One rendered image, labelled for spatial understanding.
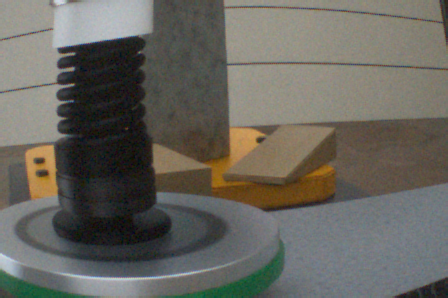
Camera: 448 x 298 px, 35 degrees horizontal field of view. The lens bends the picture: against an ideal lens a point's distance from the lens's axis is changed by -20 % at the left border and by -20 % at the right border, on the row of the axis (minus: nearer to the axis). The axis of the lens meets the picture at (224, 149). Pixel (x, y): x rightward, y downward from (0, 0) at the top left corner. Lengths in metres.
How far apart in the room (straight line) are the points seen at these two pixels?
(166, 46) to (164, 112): 0.10
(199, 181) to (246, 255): 0.63
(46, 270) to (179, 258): 0.09
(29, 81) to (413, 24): 3.59
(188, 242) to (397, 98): 6.61
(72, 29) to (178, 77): 0.85
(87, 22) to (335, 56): 6.38
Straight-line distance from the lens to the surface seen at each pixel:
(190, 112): 1.34
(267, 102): 6.71
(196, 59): 1.34
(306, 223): 0.73
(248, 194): 1.21
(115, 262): 0.45
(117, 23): 0.47
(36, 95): 6.56
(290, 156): 1.26
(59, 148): 0.49
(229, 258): 0.45
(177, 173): 1.06
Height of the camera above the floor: 1.04
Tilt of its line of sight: 10 degrees down
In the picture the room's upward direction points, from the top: 2 degrees counter-clockwise
